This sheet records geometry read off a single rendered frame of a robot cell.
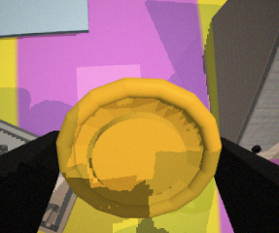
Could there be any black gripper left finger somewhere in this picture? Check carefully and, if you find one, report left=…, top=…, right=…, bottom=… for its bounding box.
left=0, top=131, right=60, bottom=233

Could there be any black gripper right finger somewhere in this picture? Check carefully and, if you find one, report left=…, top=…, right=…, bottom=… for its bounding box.
left=214, top=137, right=279, bottom=233

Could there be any grey dish rack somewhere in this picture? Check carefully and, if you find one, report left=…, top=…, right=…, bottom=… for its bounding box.
left=0, top=119, right=78, bottom=233

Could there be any orange round plate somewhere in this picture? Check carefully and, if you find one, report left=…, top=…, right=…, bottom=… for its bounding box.
left=56, top=78, right=221, bottom=218

